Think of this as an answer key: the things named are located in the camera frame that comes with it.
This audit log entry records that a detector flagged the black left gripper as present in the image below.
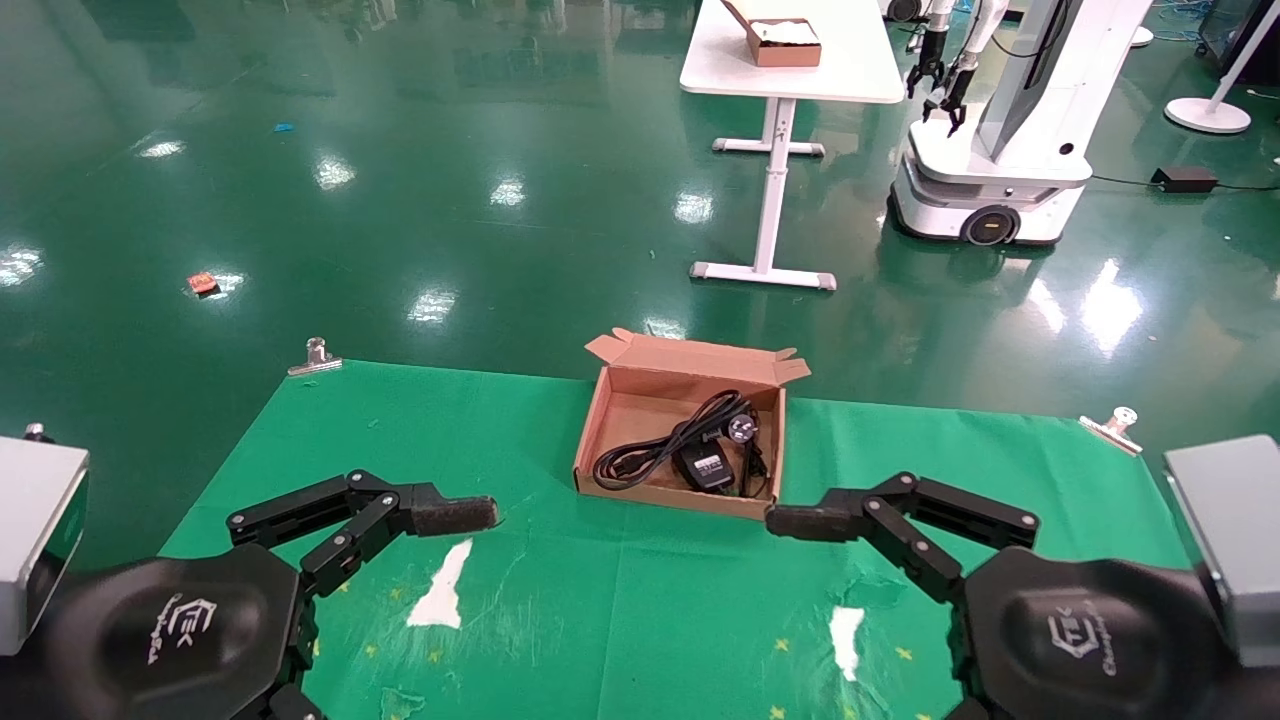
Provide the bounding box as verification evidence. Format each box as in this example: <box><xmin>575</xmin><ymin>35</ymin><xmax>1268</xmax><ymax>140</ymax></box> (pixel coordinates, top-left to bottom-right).
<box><xmin>45</xmin><ymin>545</ymin><xmax>327</xmax><ymax>720</ymax></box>

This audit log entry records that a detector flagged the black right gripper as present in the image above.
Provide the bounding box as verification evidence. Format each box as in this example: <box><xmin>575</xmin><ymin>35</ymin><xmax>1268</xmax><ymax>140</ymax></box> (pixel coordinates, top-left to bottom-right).
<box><xmin>945</xmin><ymin>546</ymin><xmax>1280</xmax><ymax>720</ymax></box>

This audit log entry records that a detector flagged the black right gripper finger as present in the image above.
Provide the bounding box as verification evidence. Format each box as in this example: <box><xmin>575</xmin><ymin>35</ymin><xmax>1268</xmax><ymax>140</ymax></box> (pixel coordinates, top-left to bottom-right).
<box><xmin>765</xmin><ymin>472</ymin><xmax>1041</xmax><ymax>604</ymax></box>

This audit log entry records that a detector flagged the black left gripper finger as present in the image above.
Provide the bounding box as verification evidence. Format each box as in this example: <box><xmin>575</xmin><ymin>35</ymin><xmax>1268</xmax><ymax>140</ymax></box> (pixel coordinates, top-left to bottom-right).
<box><xmin>226</xmin><ymin>470</ymin><xmax>500</xmax><ymax>598</ymax></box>

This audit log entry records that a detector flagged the thick black power cord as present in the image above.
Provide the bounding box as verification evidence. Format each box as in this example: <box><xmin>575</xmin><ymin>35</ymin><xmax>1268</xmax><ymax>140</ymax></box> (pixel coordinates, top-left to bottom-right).
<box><xmin>592</xmin><ymin>390</ymin><xmax>763</xmax><ymax>491</ymax></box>

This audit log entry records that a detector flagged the black power adapter with cable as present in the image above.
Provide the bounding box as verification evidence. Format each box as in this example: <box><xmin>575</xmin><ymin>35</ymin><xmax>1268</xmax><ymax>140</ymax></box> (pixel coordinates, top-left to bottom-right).
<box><xmin>672</xmin><ymin>435</ymin><xmax>771</xmax><ymax>499</ymax></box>

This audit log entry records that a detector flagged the open brown cardboard box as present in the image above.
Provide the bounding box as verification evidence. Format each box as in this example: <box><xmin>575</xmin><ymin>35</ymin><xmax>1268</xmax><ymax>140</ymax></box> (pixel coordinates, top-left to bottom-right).
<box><xmin>572</xmin><ymin>327</ymin><xmax>812</xmax><ymax>523</ymax></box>

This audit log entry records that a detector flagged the small brown cardboard box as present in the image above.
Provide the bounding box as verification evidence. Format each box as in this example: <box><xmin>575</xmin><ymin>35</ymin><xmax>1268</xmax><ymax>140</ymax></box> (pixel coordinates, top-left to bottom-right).
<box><xmin>722</xmin><ymin>0</ymin><xmax>823</xmax><ymax>68</ymax></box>

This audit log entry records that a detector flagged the green table cloth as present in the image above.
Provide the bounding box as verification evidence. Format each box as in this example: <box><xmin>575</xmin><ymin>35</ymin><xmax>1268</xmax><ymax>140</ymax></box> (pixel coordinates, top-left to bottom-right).
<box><xmin>160</xmin><ymin>360</ymin><xmax>1201</xmax><ymax>720</ymax></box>

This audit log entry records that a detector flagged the silver metal clip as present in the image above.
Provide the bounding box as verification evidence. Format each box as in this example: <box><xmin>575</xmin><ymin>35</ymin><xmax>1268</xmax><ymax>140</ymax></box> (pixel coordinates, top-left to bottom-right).
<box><xmin>1078</xmin><ymin>406</ymin><xmax>1143</xmax><ymax>457</ymax></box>
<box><xmin>288</xmin><ymin>337</ymin><xmax>343</xmax><ymax>378</ymax></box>

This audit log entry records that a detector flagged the white background wheeled robot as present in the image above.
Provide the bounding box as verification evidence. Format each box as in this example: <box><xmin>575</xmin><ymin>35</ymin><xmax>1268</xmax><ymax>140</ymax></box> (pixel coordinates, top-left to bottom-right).
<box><xmin>889</xmin><ymin>0</ymin><xmax>1153</xmax><ymax>247</ymax></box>

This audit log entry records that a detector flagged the background robot black gripper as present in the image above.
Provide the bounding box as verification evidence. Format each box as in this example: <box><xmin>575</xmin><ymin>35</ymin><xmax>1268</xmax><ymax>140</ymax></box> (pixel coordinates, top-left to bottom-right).
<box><xmin>924</xmin><ymin>55</ymin><xmax>977</xmax><ymax>137</ymax></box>
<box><xmin>905</xmin><ymin>30</ymin><xmax>947</xmax><ymax>99</ymax></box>

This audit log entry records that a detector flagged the white background table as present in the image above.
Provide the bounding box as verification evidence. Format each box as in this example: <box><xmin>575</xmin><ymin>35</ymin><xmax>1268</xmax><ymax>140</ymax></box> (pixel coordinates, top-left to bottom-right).
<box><xmin>680</xmin><ymin>0</ymin><xmax>906</xmax><ymax>292</ymax></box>

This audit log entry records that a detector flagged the black floor power brick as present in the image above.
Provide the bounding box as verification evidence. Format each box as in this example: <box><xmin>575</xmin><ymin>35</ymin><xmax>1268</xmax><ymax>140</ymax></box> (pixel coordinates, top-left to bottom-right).
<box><xmin>1150</xmin><ymin>165</ymin><xmax>1219</xmax><ymax>195</ymax></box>

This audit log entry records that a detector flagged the white round floor stand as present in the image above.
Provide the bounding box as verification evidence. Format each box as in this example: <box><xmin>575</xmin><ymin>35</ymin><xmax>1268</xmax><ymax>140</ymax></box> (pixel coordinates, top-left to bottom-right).
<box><xmin>1165</xmin><ymin>0</ymin><xmax>1280</xmax><ymax>135</ymax></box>

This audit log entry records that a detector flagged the dark background cabinet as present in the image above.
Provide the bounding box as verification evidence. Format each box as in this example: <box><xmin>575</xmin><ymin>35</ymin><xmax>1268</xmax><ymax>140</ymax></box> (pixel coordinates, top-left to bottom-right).
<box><xmin>1198</xmin><ymin>0</ymin><xmax>1280</xmax><ymax>83</ymax></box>

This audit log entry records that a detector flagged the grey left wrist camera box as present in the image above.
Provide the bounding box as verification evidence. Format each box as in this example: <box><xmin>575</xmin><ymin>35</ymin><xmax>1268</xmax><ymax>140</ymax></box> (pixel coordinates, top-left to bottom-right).
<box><xmin>0</xmin><ymin>423</ymin><xmax>91</xmax><ymax>656</ymax></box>

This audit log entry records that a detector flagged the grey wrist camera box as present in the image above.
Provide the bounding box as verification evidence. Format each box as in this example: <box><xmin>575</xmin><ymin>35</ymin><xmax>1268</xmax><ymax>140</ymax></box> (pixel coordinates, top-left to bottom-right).
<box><xmin>1163</xmin><ymin>434</ymin><xmax>1280</xmax><ymax>668</ymax></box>
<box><xmin>0</xmin><ymin>423</ymin><xmax>91</xmax><ymax>656</ymax></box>

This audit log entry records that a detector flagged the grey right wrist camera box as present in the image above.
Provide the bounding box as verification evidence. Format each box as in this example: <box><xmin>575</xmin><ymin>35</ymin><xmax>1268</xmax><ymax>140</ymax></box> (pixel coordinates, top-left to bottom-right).
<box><xmin>1163</xmin><ymin>434</ymin><xmax>1280</xmax><ymax>668</ymax></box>

